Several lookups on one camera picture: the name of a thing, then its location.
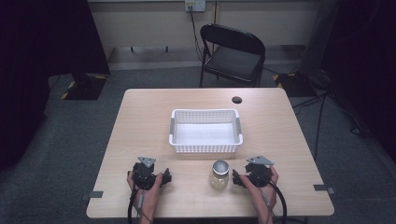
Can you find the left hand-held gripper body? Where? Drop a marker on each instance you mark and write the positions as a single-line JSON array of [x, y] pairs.
[[144, 175]]

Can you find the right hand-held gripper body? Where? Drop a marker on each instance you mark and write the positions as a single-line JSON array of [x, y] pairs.
[[257, 172]]

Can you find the glass jar with silver lid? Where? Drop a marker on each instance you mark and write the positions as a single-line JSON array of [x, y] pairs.
[[219, 179]]

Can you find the white plastic basket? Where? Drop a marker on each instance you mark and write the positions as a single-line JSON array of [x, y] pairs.
[[205, 137]]

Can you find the person's left hand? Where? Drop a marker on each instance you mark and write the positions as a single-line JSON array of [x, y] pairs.
[[148, 194]]

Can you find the person's right hand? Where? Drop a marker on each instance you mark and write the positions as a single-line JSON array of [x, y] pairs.
[[260, 194]]

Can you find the grey tape strip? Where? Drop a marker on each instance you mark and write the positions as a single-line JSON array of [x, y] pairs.
[[323, 188], [92, 195]]

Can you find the black metal stand leg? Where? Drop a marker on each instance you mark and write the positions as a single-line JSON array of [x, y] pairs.
[[320, 124]]

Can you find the black stand base yellow tape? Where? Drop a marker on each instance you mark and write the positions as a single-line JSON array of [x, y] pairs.
[[295, 84], [85, 87]]

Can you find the black folding chair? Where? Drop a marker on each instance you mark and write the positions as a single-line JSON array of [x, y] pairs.
[[232, 59]]

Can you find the dark curtain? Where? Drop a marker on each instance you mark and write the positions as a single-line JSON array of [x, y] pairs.
[[364, 62], [37, 62]]

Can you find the white wall socket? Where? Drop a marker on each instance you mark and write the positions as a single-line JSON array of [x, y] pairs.
[[195, 5]]

